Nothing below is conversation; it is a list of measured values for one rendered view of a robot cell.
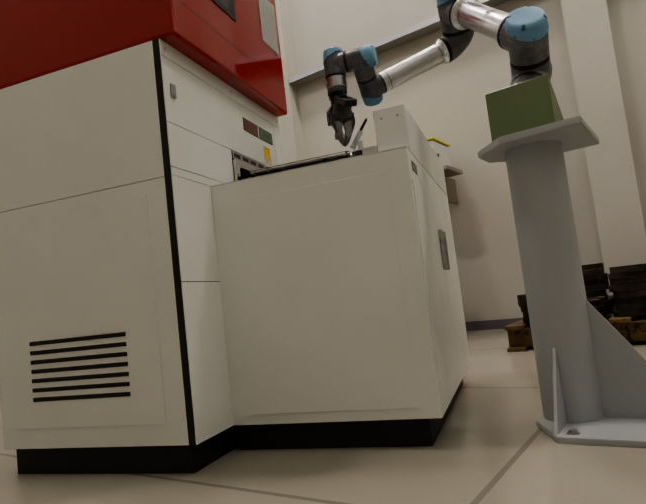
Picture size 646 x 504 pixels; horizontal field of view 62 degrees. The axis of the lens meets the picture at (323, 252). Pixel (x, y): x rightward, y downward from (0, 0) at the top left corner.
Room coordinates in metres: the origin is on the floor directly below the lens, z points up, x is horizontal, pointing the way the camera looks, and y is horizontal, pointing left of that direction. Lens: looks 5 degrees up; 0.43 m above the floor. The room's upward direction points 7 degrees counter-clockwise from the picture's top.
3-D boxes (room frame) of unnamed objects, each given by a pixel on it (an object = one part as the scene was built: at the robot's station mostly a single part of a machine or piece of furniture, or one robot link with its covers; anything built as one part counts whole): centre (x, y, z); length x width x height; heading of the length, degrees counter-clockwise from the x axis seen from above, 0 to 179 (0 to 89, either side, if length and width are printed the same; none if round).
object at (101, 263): (1.96, 0.59, 0.41); 0.82 x 0.70 x 0.82; 161
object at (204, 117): (1.85, 0.27, 1.02); 0.81 x 0.03 x 0.40; 161
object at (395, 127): (1.78, -0.33, 0.89); 0.55 x 0.09 x 0.14; 161
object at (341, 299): (2.00, -0.13, 0.41); 0.96 x 0.64 x 0.82; 161
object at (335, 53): (1.88, -0.12, 1.27); 0.09 x 0.08 x 0.11; 71
